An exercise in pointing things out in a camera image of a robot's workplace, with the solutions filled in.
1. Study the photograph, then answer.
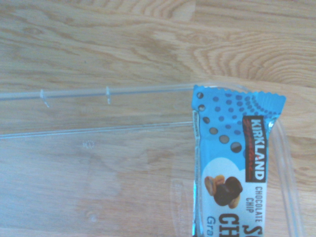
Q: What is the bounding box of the blue protein bar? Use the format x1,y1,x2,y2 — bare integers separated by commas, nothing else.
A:
191,84,287,237

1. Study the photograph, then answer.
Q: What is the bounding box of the clear plastic container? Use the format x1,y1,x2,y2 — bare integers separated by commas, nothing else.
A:
0,80,305,237

